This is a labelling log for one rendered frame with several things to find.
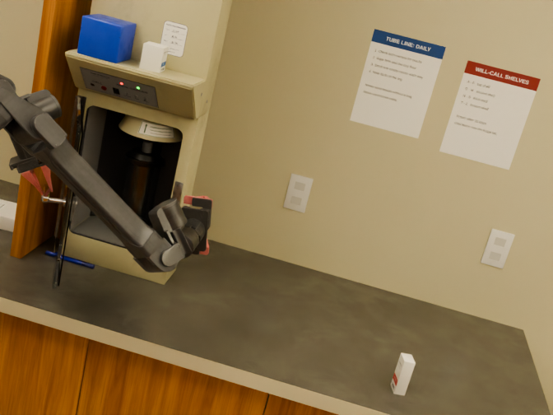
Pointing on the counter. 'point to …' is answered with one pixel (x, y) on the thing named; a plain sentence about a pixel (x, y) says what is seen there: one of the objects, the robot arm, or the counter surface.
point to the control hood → (193, 88)
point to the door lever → (50, 197)
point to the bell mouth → (150, 130)
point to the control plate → (119, 86)
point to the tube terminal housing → (206, 62)
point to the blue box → (106, 38)
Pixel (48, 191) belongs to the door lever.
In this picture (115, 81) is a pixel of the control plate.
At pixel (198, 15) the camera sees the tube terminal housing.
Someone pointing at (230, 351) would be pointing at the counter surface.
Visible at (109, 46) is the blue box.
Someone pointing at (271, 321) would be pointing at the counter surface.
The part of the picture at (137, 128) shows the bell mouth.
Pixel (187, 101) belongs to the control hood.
